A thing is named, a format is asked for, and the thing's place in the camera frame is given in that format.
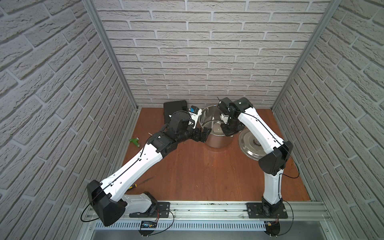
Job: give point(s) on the green plastic tool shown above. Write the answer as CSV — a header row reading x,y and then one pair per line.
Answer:
x,y
135,142

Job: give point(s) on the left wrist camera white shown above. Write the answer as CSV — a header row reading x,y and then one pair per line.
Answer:
x,y
195,113

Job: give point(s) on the left controller board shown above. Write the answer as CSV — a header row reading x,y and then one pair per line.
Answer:
x,y
147,228

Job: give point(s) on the stainless steel pot lid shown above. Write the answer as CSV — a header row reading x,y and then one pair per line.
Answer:
x,y
250,146

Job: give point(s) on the right controller board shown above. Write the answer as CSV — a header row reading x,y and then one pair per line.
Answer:
x,y
272,229

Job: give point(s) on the aluminium mounting rail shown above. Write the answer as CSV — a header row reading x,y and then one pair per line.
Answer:
x,y
234,211

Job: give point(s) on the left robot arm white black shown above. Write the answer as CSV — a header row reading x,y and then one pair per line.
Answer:
x,y
106,196

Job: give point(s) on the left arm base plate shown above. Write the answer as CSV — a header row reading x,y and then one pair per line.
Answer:
x,y
156,210

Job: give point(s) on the black plastic tool case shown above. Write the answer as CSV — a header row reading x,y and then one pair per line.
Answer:
x,y
172,107

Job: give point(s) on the controller board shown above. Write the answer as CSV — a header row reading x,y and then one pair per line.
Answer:
x,y
272,229
147,228

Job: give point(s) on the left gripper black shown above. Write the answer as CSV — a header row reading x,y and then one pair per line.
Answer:
x,y
197,134

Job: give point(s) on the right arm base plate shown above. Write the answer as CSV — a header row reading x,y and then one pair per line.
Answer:
x,y
259,210

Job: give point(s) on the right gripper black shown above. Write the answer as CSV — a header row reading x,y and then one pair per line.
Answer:
x,y
229,133

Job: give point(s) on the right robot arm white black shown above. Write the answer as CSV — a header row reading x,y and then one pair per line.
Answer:
x,y
241,114

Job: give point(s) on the yellow black screwdriver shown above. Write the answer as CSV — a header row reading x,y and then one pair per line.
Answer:
x,y
136,184

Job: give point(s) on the cream plastic ladle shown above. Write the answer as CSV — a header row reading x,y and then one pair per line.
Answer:
x,y
224,118

